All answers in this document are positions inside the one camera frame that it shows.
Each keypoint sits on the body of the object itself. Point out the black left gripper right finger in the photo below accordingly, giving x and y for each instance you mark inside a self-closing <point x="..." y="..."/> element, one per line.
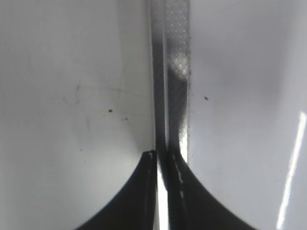
<point x="190" y="205"/>

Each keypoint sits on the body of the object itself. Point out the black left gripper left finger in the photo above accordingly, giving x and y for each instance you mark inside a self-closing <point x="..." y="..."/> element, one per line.
<point x="133" y="207"/>

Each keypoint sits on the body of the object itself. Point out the white board with grey frame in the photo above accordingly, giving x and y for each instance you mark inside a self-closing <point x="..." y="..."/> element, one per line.
<point x="76" y="105"/>

